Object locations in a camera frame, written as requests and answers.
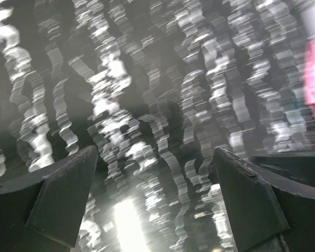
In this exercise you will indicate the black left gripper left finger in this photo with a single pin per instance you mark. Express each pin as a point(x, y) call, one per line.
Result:
point(43, 210)

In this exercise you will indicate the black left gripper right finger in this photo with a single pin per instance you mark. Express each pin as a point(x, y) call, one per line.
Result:
point(266, 211)

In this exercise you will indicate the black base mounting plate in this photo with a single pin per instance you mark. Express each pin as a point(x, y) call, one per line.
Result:
point(298, 166)

